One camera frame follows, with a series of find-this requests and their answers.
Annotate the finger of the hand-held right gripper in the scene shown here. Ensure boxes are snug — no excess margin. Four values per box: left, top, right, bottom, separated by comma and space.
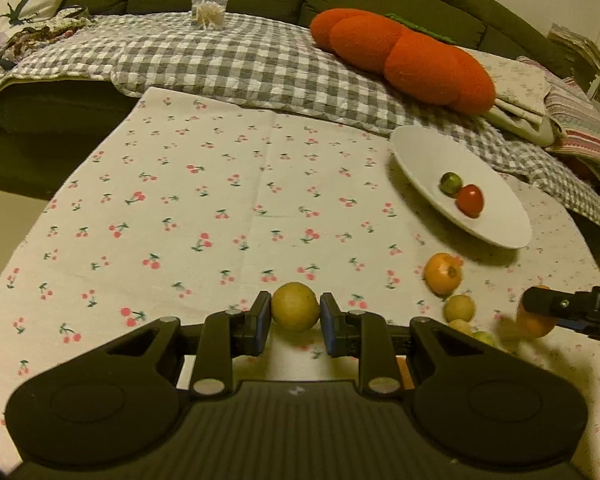
522, 286, 596, 320

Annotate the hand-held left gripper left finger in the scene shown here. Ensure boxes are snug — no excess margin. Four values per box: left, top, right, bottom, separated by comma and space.
95, 291, 272, 397

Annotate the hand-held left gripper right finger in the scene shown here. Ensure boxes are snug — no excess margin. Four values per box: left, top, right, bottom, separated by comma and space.
321, 292, 501, 395

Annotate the orange tangerine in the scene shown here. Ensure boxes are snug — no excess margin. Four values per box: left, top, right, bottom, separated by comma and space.
516, 285, 558, 339
423, 252, 464, 297

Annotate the large yellow-green citrus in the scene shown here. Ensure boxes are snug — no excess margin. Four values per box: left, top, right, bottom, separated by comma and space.
271, 282, 321, 332

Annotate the white ribbed plate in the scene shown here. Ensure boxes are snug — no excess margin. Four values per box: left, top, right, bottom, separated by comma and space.
390, 125, 532, 250

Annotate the cherry print tablecloth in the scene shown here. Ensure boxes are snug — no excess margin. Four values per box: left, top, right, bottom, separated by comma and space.
0, 86, 600, 480

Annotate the red cherry tomato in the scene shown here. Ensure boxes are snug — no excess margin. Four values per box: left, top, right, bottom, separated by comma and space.
455, 184, 485, 219

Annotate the red cloth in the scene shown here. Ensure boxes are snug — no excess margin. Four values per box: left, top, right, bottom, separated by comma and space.
570, 156, 600, 183

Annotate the beige folded cloth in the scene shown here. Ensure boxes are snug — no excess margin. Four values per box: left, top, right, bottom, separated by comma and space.
485, 102, 563, 146

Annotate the striped knit pillow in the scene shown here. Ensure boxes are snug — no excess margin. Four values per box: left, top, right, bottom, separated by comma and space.
517, 55, 600, 168

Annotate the folded floral sheet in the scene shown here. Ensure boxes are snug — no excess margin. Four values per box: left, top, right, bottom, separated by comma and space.
472, 50, 566, 126

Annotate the stack of papers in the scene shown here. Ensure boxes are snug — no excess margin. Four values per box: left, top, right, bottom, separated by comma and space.
547, 22, 600, 76

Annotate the grey checked blanket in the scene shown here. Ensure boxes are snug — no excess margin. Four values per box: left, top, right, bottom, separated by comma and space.
0, 11, 600, 236

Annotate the orange pumpkin cushion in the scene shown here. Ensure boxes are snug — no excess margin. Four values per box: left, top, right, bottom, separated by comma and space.
310, 8, 497, 115

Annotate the floral patterned cloth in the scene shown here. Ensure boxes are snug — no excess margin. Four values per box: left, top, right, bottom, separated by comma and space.
0, 5, 96, 68

